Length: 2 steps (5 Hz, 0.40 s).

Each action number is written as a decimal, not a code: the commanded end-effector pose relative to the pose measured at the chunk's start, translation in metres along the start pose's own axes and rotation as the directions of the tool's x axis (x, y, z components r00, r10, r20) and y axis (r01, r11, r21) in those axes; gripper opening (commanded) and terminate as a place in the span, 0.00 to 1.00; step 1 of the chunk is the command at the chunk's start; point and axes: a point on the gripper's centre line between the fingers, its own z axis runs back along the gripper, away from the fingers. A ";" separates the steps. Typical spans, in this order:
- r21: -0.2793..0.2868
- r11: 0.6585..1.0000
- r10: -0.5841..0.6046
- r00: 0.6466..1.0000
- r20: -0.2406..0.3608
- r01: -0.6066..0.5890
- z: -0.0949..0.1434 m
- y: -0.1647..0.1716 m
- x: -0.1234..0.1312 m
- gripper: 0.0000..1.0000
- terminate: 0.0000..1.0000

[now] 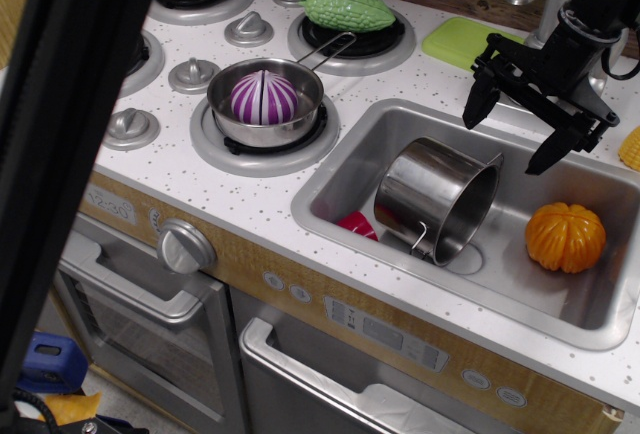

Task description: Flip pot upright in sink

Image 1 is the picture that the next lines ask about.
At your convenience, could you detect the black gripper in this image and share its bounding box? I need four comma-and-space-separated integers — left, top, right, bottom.
462, 10, 620, 175

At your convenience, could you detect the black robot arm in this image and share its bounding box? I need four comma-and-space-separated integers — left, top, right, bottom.
463, 0, 639, 175

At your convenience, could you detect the steel pot lying on side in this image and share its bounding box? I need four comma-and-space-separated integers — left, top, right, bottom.
374, 137, 504, 266

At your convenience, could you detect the steel sink basin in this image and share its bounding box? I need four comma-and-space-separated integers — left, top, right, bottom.
291, 100, 639, 350

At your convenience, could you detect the green plastic cutting board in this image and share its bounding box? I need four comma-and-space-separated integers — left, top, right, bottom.
421, 17, 525, 72

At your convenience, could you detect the yellow toy corn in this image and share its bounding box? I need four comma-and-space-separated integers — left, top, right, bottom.
618, 127, 640, 172

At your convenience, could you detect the orange plastic toy pumpkin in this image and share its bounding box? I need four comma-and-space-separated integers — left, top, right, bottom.
525, 202, 607, 274

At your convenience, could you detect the back right stove burner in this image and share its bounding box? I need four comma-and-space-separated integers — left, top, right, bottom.
287, 11, 416, 77

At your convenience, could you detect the stove burner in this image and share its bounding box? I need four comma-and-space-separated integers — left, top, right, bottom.
118, 30, 165, 98
287, 11, 416, 77
148, 0, 253, 26
189, 96, 340, 178

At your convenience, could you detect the red plastic toy cup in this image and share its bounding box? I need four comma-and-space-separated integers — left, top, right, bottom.
336, 211, 379, 242

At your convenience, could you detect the green toy bitter gourd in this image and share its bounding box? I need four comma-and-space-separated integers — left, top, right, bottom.
298, 0, 396, 33

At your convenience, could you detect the front stove burner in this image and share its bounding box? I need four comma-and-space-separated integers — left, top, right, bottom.
189, 96, 340, 178

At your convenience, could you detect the small steel saucepan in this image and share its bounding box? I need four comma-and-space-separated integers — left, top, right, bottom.
207, 55, 334, 148

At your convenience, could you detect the purple striped toy onion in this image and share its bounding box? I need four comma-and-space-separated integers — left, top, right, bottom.
230, 70, 298, 126

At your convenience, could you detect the silver stove knob upper middle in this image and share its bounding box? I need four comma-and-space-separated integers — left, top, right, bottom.
224, 11, 274, 48

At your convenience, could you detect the silver stove knob lower middle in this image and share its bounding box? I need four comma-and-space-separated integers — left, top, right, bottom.
168, 57, 221, 95

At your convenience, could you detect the toy dishwasher door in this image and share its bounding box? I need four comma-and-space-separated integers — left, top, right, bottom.
231, 289, 512, 433

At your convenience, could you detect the back left stove burner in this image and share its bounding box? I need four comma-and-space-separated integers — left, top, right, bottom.
148, 0, 253, 26

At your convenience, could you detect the large silver oven dial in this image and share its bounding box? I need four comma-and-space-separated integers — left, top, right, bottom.
156, 218, 217, 275

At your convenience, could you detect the silver stove knob bottom left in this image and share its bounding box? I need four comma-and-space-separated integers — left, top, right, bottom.
103, 108, 161, 151

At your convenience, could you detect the toy oven door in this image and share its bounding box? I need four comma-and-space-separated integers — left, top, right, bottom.
54, 214, 248, 433

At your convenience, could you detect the digital clock display panel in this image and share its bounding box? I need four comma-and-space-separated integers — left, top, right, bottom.
84, 184, 137, 225

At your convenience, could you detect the black foreground pole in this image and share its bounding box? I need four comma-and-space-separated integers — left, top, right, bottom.
1, 0, 151, 424

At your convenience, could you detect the blue tool on floor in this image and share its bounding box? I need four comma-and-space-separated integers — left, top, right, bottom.
17, 331, 89, 394

